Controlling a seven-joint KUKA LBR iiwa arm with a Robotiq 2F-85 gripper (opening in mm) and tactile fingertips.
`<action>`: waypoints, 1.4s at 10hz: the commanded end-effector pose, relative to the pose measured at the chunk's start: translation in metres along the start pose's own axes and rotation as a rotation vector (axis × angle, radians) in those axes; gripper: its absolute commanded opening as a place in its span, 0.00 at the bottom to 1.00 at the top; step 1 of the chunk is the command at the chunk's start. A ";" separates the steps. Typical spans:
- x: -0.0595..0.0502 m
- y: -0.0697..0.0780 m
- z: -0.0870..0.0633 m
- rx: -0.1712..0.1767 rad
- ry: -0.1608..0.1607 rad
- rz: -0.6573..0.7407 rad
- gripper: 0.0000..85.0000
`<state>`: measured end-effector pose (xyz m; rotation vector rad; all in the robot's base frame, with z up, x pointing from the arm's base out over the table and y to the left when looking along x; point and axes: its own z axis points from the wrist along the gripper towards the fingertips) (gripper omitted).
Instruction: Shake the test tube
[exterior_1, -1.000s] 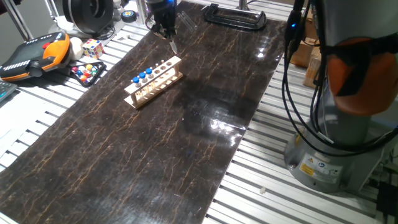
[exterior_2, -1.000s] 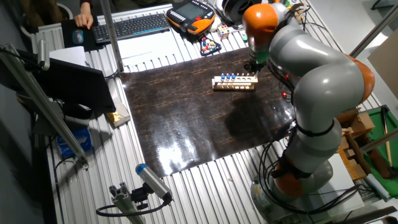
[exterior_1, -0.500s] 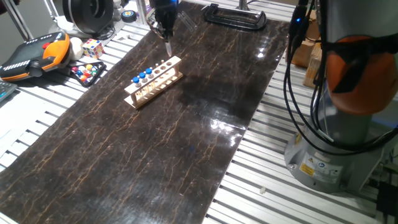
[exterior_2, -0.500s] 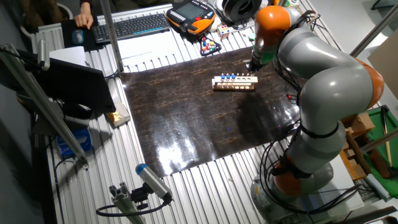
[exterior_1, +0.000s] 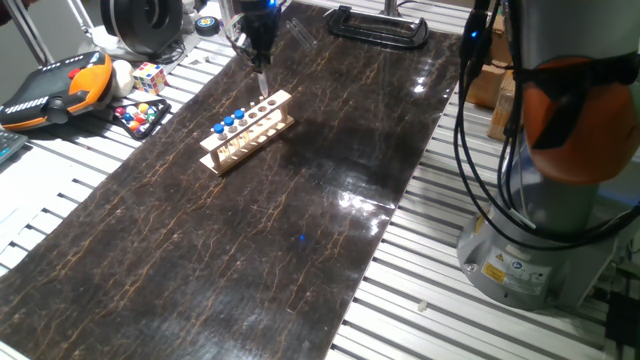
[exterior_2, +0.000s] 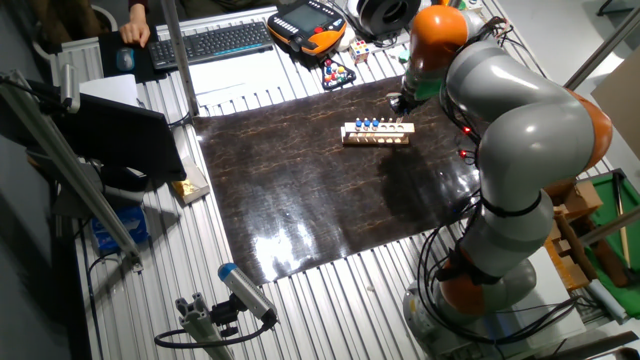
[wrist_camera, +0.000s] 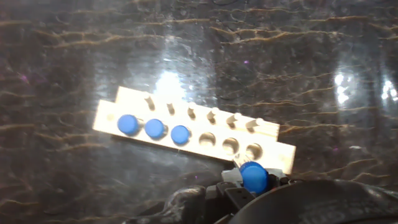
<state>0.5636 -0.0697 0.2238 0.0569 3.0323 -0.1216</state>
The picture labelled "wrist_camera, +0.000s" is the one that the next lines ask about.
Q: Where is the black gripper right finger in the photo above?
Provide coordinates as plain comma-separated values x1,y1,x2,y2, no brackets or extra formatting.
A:
267,169,292,187

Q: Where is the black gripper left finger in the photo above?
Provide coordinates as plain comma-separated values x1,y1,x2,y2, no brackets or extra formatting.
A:
205,169,256,215

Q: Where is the blue capped glass test tube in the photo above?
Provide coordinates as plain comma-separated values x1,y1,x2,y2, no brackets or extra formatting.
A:
117,114,142,137
144,118,168,140
170,124,191,146
234,152,271,195

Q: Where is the wooden test tube rack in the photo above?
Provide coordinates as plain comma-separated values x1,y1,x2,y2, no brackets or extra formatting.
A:
92,86,296,175

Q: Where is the dark marble pattern mat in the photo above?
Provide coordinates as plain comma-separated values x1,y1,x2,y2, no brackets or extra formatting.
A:
0,0,398,224

